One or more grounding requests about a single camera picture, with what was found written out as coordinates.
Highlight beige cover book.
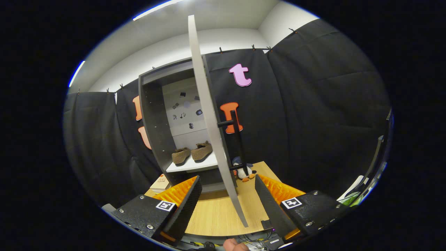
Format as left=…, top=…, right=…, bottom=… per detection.
left=150, top=174, right=172, bottom=190

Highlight white and green object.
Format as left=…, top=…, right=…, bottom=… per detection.
left=336, top=175, right=370, bottom=207

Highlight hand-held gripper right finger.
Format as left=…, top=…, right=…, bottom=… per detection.
left=254, top=174, right=351, bottom=244

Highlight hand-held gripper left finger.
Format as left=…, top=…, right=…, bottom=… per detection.
left=111, top=175, right=203, bottom=244

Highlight brown fuzzy shoe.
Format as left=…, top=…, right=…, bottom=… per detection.
left=191, top=140, right=213, bottom=161
left=171, top=147, right=191, bottom=165

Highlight black backdrop cloth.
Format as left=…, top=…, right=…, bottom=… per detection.
left=63, top=19, right=391, bottom=210

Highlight dark grey shoe cabinet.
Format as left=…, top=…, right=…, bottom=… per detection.
left=138, top=56, right=241, bottom=194

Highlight narrow ceiling light strip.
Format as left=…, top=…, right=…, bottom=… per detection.
left=69, top=60, right=86, bottom=88

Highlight wide ceiling light panel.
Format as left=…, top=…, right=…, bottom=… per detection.
left=132, top=0, right=187, bottom=21

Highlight black cables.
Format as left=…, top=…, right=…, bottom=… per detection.
left=240, top=233, right=279, bottom=250

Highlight penguin plush toy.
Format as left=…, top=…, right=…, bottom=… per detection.
left=232, top=157, right=257, bottom=183

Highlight row of black clips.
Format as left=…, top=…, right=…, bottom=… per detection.
left=77, top=27, right=298, bottom=94

